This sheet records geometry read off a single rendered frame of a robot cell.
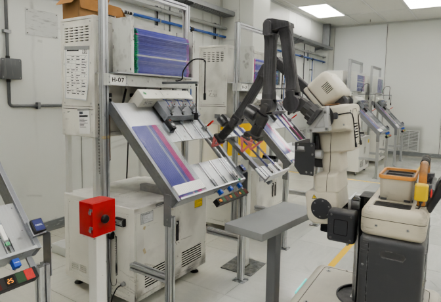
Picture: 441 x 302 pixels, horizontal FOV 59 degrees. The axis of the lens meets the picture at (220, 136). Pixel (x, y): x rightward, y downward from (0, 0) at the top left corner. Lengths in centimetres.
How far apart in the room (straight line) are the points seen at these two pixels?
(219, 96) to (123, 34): 141
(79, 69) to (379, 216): 183
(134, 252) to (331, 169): 119
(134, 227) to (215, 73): 179
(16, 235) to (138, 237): 94
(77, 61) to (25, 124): 132
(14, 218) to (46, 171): 229
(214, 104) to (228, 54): 46
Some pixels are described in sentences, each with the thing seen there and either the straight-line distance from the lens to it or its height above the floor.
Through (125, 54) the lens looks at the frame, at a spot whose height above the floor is 149.
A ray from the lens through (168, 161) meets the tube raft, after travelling 221.
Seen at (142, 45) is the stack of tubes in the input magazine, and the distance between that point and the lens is 245.
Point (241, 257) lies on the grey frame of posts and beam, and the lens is 278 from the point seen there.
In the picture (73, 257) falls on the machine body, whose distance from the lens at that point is 282.
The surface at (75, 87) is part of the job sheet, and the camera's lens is 257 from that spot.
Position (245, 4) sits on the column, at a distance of 577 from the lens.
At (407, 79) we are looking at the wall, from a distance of 972.
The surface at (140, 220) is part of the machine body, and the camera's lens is 233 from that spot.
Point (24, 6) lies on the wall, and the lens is 380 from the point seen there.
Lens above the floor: 126
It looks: 6 degrees down
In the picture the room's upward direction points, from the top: 1 degrees clockwise
